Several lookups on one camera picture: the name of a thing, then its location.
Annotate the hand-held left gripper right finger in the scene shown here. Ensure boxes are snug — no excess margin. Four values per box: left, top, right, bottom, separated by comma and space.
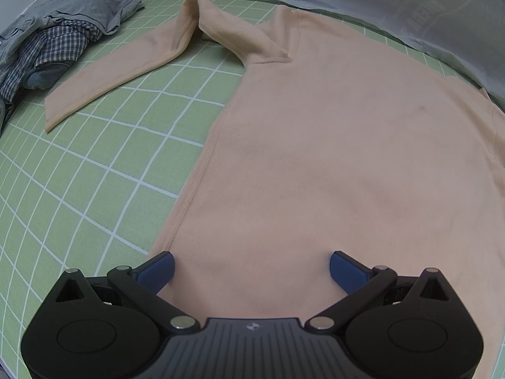
305, 250, 459, 332

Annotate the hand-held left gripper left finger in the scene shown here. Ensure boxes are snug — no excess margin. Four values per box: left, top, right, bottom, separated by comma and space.
51, 250, 199, 333

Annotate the peach long-sleeve sweater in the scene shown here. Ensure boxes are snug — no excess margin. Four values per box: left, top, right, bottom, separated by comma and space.
43, 0, 505, 321

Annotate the green checked bed sheet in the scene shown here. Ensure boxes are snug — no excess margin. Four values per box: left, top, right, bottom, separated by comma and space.
0, 0, 492, 379

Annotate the dark blue garment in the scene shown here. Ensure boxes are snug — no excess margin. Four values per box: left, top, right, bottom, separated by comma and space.
23, 60, 71, 91

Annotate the blue plaid shirt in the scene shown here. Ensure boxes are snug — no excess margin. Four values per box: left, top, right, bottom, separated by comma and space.
0, 23, 104, 103

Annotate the grey crumpled garment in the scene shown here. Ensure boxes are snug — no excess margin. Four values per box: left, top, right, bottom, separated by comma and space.
0, 0, 145, 74

